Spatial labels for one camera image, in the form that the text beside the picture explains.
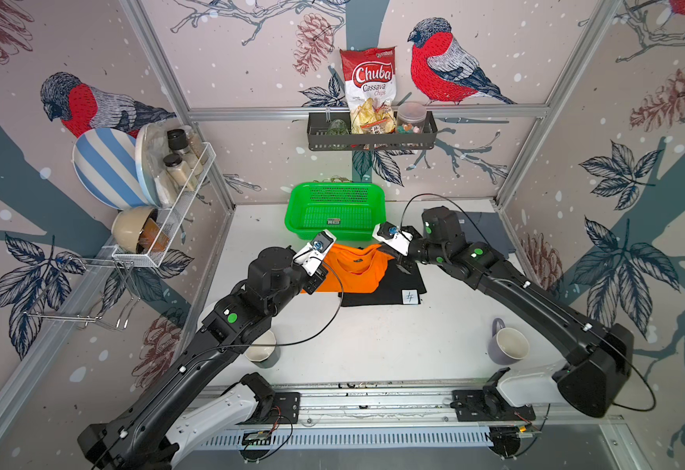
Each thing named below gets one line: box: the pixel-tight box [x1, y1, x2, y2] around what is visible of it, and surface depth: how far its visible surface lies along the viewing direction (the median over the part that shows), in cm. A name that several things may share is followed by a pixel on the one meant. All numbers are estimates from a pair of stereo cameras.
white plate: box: [135, 122, 170, 208], surface depth 68 cm
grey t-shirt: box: [456, 210, 516, 257], surface depth 116 cm
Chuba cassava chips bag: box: [339, 46, 398, 135], surface depth 83 cm
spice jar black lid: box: [167, 129, 189, 150], surface depth 81 cm
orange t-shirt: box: [300, 243, 395, 294], surface depth 74 cm
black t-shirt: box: [337, 261, 428, 307], surface depth 94 cm
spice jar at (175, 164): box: [163, 152, 195, 191], surface depth 78 cm
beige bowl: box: [111, 207, 155, 254], surface depth 61 cm
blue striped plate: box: [72, 127, 152, 210], surface depth 66 cm
